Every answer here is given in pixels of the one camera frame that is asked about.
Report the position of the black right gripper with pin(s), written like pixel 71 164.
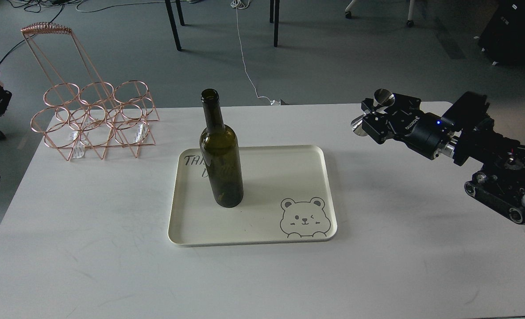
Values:
pixel 422 132

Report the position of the black table legs right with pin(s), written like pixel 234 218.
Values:
pixel 274 10

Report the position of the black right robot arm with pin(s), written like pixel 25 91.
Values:
pixel 464 131

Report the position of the silver steel jigger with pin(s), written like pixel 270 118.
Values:
pixel 382 99

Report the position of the black table legs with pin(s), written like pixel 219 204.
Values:
pixel 175 13
pixel 274 10

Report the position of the dark green wine bottle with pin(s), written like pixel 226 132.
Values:
pixel 220 151

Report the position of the copper wire bottle rack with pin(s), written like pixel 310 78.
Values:
pixel 96 117

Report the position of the white chair base with casters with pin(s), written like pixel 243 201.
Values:
pixel 385 8

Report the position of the cream tray with bear print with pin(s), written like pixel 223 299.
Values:
pixel 287 198

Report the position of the black box on floor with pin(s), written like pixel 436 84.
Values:
pixel 503 38

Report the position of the black table legs left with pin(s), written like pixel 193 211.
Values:
pixel 175 13

